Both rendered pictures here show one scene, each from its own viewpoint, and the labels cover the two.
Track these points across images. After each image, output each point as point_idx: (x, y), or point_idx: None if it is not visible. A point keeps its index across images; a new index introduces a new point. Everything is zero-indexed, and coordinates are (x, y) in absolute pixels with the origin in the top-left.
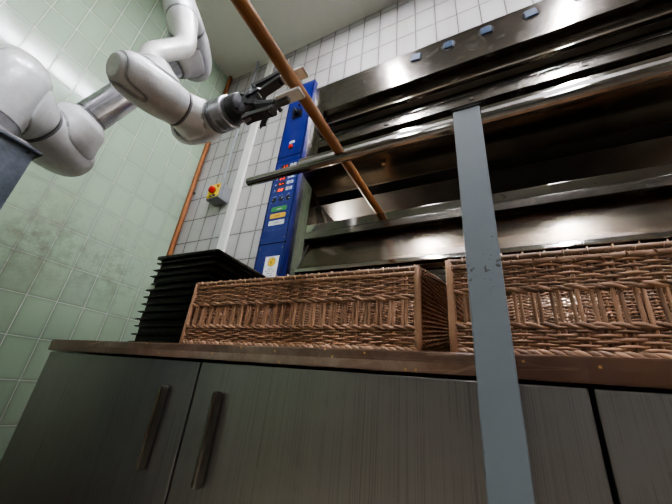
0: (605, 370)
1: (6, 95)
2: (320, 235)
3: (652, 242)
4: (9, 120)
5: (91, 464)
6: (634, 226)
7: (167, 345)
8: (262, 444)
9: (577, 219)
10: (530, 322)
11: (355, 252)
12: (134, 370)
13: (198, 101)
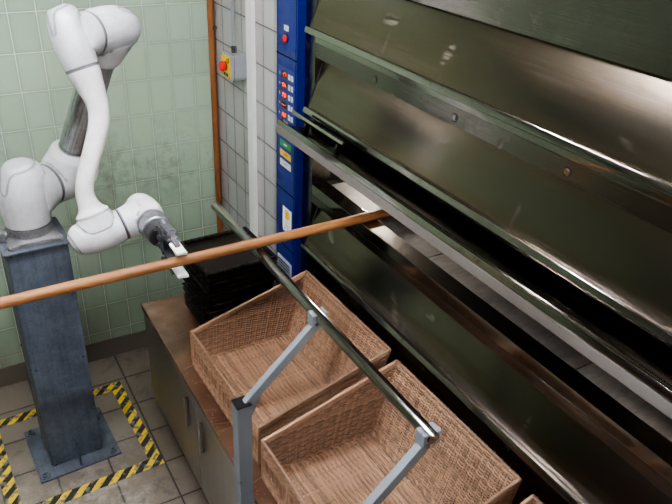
0: None
1: (32, 218)
2: (322, 208)
3: (303, 503)
4: (43, 228)
5: (176, 402)
6: (505, 406)
7: (182, 375)
8: (215, 456)
9: (485, 363)
10: (277, 490)
11: (345, 254)
12: (176, 372)
13: (132, 224)
